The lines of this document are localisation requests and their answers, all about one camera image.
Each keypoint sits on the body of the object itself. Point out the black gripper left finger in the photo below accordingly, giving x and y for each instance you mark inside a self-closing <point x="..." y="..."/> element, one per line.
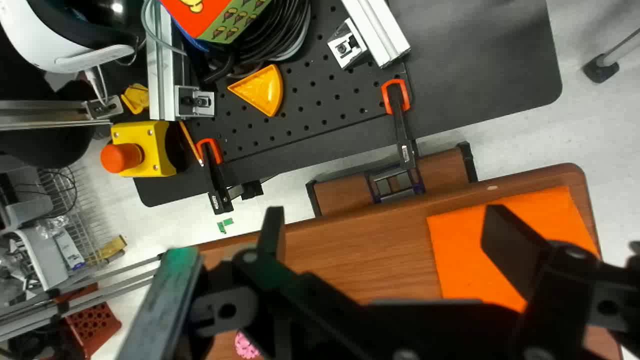
<point x="273" y="237"/>

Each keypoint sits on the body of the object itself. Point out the green grey metal bar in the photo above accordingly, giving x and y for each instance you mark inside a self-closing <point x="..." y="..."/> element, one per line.
<point x="162" y="307"/>

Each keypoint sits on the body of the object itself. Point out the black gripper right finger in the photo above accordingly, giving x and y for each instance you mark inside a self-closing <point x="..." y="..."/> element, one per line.
<point x="517" y="246"/>

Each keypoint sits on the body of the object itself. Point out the grey horizontal aluminium rail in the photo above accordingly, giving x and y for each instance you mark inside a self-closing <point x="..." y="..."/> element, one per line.
<point x="52" y="112"/>

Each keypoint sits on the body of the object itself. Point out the yellow plastic clip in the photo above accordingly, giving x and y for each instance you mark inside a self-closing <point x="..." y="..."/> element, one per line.
<point x="135" y="99"/>

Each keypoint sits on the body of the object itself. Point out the silver aluminium extrusion post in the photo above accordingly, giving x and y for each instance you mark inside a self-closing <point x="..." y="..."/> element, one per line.
<point x="382" y="31"/>
<point x="161" y="67"/>

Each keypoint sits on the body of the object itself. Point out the pink sticker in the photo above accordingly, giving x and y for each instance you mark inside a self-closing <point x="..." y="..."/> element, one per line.
<point x="245" y="346"/>

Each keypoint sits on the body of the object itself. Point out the orange towel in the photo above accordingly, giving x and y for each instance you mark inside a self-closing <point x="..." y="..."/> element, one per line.
<point x="461" y="246"/>

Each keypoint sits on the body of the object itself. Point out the orange pencil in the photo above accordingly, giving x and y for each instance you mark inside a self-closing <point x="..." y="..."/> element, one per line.
<point x="190" y="143"/>

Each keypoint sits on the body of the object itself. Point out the black stand foot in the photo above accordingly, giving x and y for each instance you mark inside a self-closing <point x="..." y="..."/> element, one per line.
<point x="603" y="65"/>

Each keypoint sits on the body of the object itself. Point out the dark grey floor mat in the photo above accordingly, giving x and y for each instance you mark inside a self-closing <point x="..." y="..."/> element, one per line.
<point x="481" y="53"/>

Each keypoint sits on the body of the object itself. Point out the white curved robot housing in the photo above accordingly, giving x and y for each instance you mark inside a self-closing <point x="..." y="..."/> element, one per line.
<point x="46" y="37"/>

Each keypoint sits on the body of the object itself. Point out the yellow emergency stop button box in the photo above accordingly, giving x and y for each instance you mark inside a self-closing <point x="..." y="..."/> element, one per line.
<point x="143" y="151"/>

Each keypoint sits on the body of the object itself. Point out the grey metal corner bracket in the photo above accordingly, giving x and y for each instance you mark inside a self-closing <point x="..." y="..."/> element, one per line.
<point x="349" y="45"/>
<point x="196" y="103"/>

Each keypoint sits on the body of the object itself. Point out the red perforated brick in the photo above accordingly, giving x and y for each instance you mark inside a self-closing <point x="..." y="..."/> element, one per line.
<point x="93" y="324"/>

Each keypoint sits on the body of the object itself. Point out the red and green printed box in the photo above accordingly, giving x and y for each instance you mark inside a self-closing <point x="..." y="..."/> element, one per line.
<point x="213" y="16"/>

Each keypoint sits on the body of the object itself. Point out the black perforated mounting board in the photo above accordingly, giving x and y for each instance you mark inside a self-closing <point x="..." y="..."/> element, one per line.
<point x="321" y="112"/>

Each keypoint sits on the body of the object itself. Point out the orange triangular plastic piece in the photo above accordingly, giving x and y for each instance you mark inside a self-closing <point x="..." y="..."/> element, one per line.
<point x="261" y="89"/>

